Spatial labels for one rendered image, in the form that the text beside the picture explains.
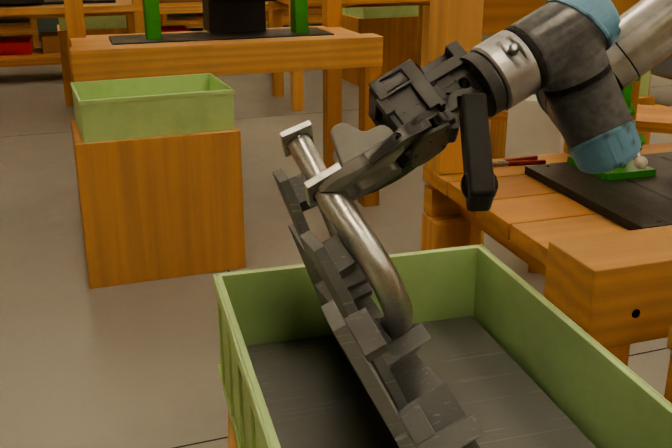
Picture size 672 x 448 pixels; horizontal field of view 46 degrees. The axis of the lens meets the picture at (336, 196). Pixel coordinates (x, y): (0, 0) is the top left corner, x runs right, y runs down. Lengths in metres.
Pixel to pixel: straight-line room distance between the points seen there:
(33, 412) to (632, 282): 1.91
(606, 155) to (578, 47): 0.12
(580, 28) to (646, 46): 0.17
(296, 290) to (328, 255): 0.41
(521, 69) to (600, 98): 0.10
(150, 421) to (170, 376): 0.26
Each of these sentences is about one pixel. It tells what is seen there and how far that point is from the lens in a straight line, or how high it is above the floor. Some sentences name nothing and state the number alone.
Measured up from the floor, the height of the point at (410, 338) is 1.01.
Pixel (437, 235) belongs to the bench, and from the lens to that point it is 1.91.
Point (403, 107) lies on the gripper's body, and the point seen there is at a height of 1.26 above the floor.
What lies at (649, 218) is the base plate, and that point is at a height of 0.90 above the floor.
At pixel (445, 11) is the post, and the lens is 1.79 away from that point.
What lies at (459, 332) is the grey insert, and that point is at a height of 0.85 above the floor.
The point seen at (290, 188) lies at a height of 1.14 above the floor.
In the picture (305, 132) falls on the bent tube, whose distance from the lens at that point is 0.97.
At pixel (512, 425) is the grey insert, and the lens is 1.04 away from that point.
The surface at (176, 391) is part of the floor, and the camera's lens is 2.71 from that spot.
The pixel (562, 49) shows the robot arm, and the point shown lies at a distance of 0.86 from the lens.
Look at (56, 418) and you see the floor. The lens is 2.67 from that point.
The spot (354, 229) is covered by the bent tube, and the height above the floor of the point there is 1.15.
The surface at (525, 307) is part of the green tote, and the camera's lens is 1.13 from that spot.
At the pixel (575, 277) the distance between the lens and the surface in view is 1.41.
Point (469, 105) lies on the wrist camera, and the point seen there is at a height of 1.26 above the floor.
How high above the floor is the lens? 1.43
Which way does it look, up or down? 19 degrees down
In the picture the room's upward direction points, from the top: straight up
